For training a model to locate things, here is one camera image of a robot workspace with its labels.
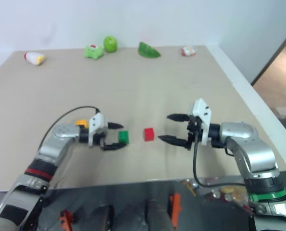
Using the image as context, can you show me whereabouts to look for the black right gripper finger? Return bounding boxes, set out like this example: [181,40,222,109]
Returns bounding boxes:
[166,113,189,122]
[158,135,191,151]

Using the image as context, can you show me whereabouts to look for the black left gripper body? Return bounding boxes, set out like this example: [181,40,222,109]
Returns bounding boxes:
[98,121,110,148]

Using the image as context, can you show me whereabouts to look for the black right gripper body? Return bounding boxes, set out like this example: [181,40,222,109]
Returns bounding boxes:
[186,115,203,145]

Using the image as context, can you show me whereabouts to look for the green cube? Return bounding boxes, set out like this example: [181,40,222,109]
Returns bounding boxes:
[118,130,130,144]

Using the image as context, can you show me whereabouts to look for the red cube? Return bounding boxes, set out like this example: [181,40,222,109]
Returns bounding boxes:
[143,127,156,141]

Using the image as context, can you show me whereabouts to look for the beige table mat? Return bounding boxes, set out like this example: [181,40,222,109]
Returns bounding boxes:
[0,45,286,193]

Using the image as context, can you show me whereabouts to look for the red and white snack packet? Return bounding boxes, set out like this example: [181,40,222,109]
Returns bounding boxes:
[181,45,197,57]

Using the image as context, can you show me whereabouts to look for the orange tool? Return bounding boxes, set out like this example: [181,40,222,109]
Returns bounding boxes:
[169,192,182,227]

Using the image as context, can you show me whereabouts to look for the green watermelon slice toy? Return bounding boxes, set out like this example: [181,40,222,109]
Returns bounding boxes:
[138,41,162,59]

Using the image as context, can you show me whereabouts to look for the green plush toy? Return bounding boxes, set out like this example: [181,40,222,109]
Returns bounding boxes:
[84,43,104,59]

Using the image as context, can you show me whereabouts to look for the green apple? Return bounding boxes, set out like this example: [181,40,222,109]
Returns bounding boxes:
[103,35,118,53]

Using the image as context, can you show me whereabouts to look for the red-orange tool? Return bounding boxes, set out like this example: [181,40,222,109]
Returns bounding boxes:
[59,209,79,231]

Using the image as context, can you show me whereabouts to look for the white box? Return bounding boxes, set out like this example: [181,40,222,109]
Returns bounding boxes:
[275,105,286,118]

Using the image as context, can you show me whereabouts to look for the white bottle toy yellow cap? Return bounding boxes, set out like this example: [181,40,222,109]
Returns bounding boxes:
[23,51,46,66]

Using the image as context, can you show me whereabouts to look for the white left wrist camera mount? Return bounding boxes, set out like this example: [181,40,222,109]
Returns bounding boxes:
[87,113,109,147]

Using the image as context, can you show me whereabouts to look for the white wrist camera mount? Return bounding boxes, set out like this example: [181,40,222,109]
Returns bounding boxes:
[188,98,213,147]
[87,113,109,147]

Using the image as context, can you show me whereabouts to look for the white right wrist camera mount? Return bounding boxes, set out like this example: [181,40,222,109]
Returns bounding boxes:
[188,98,213,147]

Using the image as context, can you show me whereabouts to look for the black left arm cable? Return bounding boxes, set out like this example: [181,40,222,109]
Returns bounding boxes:
[37,106,101,154]

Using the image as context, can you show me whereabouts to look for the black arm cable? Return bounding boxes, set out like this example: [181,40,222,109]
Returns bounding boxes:
[192,119,247,189]
[37,106,101,154]

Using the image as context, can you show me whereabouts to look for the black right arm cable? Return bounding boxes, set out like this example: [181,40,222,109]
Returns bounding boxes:
[192,119,247,189]

